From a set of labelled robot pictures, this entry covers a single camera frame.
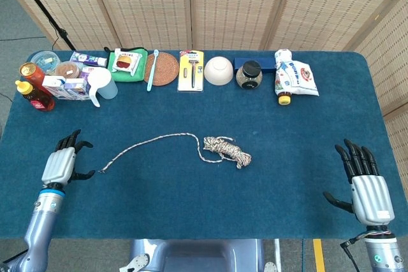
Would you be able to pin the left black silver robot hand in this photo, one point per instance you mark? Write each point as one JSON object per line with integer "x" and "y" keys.
{"x": 59, "y": 165}

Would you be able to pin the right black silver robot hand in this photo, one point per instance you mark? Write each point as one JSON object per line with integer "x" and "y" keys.
{"x": 373, "y": 198}

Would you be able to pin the amber squeeze bottle yellow cap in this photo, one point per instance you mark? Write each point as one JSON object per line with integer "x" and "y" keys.
{"x": 41, "y": 101}

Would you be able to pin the purple drink carton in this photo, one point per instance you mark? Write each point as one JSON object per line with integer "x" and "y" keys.
{"x": 76, "y": 88}

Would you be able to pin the white blue drink carton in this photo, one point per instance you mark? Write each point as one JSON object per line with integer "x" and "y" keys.
{"x": 52, "y": 85}

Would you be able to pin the red bottle gold lid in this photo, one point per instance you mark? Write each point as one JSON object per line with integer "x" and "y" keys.
{"x": 35, "y": 76}

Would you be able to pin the purple packet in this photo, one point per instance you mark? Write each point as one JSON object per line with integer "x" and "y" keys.
{"x": 85, "y": 73}

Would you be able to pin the round tub of brown powder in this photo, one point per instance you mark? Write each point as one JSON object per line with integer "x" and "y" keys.
{"x": 67, "y": 68}

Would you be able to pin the clear plastic lidded container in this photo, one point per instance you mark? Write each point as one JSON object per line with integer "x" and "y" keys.
{"x": 44, "y": 58}

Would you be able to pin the toothpaste tube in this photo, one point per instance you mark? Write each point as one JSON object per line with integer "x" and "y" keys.
{"x": 86, "y": 58}

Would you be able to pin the green folded cloth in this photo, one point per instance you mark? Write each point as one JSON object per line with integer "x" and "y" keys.
{"x": 137, "y": 77}

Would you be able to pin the white snack packet red picture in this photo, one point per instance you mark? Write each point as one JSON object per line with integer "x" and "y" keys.
{"x": 126, "y": 61}

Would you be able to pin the light blue toothbrush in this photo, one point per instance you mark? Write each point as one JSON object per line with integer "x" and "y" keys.
{"x": 150, "y": 77}

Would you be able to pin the orange bottle yellow cap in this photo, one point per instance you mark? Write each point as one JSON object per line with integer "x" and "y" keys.
{"x": 284, "y": 99}

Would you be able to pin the blue felt table cover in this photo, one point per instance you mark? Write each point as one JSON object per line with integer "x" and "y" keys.
{"x": 191, "y": 195}

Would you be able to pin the white printed plastic bag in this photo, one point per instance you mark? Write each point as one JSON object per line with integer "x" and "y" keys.
{"x": 296, "y": 77}

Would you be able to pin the round brown woven coaster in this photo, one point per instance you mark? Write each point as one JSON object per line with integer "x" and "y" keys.
{"x": 165, "y": 68}

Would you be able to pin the razor in yellow package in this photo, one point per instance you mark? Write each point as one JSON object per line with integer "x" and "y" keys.
{"x": 185, "y": 84}

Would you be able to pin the black tripod pole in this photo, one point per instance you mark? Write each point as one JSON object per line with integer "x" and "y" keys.
{"x": 41, "y": 7}

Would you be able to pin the blue-grey robot torso base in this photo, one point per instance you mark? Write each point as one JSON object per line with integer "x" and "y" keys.
{"x": 197, "y": 256}

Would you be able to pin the dark blue flat box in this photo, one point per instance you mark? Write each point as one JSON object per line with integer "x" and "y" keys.
{"x": 267, "y": 63}

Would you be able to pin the glass jar black lid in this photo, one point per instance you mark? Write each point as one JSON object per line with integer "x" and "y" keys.
{"x": 249, "y": 77}

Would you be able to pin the white upturned bowl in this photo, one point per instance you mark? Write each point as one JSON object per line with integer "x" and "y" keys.
{"x": 218, "y": 71}

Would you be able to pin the bamboo folding screen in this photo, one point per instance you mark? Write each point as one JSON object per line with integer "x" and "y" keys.
{"x": 223, "y": 7}

